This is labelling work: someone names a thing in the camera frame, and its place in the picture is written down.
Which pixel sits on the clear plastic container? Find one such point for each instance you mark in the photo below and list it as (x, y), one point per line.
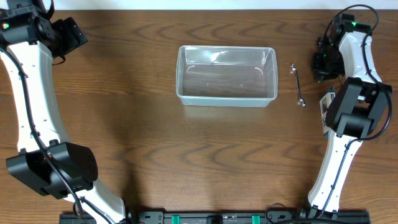
(228, 76)

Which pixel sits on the blue and white box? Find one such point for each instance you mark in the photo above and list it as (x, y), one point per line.
(325, 102)

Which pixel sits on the black mounting rail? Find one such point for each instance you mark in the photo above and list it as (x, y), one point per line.
(272, 216)

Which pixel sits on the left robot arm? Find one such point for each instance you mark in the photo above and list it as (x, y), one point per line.
(47, 161)

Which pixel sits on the silver double-ended wrench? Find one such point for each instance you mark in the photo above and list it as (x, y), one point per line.
(293, 70)

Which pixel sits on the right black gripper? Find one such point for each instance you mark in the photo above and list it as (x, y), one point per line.
(319, 70)

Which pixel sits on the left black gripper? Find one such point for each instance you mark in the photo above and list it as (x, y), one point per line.
(67, 43)

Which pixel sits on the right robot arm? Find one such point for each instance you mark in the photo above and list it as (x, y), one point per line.
(350, 115)

